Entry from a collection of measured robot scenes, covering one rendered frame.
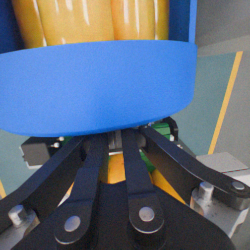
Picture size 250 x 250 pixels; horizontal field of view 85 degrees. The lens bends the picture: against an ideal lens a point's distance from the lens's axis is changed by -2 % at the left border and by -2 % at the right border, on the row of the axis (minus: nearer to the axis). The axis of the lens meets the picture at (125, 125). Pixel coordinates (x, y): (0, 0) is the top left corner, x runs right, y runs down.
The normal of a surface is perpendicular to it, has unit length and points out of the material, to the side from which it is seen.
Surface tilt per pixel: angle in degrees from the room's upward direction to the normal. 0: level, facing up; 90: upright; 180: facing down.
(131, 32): 1
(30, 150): 0
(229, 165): 90
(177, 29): 87
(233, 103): 0
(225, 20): 90
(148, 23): 36
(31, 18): 8
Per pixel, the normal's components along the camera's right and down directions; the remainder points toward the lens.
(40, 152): 0.07, 0.36
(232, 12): -1.00, -0.01
